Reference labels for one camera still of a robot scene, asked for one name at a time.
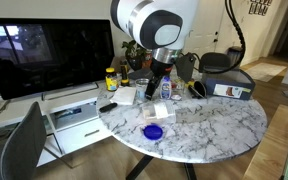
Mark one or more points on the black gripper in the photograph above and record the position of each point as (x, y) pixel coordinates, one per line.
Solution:
(158, 69)

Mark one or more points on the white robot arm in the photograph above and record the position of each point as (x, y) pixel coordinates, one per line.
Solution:
(160, 26)

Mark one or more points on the white blue-capped bottle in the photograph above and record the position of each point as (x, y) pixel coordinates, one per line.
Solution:
(165, 88)

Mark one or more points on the clear drinking glass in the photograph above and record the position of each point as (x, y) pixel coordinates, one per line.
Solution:
(141, 86)

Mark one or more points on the potted green plant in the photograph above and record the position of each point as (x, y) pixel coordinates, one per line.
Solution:
(135, 54)

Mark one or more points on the white paper napkin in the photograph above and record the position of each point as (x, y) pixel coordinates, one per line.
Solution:
(124, 96)

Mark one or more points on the black yellow flashlight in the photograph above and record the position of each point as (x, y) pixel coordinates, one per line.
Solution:
(124, 80)

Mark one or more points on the yellow-capped supplement bottle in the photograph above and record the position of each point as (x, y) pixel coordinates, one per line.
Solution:
(111, 79)

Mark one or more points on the blue plastic lid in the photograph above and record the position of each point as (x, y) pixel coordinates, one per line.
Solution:
(153, 132)

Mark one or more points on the black remote control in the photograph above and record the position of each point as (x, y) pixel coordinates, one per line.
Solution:
(108, 107)

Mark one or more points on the dark round chair seat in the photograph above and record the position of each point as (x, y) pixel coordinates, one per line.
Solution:
(214, 59)

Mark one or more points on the large grey open box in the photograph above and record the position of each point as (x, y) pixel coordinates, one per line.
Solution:
(235, 84)

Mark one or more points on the white tv stand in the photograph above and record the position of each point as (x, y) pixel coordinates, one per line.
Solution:
(70, 116)

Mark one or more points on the black computer monitor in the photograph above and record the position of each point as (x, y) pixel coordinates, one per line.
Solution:
(39, 55)

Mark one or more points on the grey chair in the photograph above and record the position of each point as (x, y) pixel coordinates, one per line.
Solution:
(20, 153)

